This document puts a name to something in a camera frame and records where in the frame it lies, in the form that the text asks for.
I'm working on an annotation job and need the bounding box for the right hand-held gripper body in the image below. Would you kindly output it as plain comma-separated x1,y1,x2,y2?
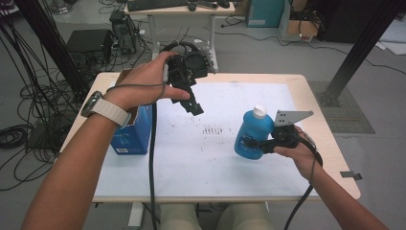
269,109,315,150

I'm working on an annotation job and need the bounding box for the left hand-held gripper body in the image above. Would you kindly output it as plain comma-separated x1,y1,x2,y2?
166,47,214,97

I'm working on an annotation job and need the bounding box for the blue bottle with white cap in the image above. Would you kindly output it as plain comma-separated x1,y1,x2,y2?
234,104,276,161

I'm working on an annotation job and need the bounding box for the blue cardboard box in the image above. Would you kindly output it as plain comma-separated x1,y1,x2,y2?
109,68,154,156

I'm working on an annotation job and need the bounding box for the person's right hand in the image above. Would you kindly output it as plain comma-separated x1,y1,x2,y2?
273,125,322,182

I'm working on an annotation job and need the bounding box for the person's left hand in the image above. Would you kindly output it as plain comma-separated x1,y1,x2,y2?
106,51,192,111

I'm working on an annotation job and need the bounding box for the white foam board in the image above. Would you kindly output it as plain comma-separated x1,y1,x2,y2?
95,80,320,198

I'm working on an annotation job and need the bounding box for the wooden desk with white legs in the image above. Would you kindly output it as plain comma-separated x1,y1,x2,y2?
124,0,237,73

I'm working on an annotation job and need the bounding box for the black keyboard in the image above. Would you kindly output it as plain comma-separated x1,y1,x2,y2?
126,0,190,12

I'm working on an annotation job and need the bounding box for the small dark computer tower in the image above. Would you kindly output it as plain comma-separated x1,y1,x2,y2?
109,10,141,55

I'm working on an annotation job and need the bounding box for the black tape strip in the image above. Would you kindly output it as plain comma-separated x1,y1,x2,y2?
339,171,364,181

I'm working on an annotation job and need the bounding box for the person's right leg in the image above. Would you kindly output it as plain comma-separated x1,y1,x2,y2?
216,202,276,230

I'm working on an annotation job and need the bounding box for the person's leg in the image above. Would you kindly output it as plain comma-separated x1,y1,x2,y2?
159,203,204,230
216,202,276,230

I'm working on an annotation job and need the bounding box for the teal box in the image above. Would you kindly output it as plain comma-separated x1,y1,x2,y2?
246,0,286,29

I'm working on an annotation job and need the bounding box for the black equipment case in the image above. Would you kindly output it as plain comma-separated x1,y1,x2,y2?
66,28,115,65

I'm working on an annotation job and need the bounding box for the person's left leg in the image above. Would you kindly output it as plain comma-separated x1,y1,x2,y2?
159,203,204,230

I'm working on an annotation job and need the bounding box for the brown cardboard box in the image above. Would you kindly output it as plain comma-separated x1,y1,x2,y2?
286,18,320,38

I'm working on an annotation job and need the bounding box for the white table leg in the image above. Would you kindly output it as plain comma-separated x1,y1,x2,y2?
128,201,146,228

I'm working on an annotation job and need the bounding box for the thin grey cable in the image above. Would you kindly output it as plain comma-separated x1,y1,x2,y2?
106,63,169,101

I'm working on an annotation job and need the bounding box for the thick black left gripper cable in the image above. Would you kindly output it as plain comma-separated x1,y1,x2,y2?
147,40,201,230

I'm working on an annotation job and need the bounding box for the thick black gripper cable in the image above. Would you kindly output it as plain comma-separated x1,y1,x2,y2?
147,40,201,230
283,132,325,230

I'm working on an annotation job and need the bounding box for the thick black right gripper cable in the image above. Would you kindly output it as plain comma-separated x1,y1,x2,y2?
283,132,325,230

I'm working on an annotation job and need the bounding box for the wristwatch with white strap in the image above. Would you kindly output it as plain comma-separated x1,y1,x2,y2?
79,90,132,128

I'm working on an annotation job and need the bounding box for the long black floor cable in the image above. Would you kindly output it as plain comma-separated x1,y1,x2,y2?
219,23,406,76

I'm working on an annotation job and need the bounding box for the black metal frame post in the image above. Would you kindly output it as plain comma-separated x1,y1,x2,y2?
317,0,406,107
13,0,90,97

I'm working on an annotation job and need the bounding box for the coiled black cable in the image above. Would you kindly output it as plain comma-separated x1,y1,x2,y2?
0,124,34,150

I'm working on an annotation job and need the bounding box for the tangle of black floor cables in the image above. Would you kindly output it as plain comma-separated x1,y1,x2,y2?
0,18,84,193

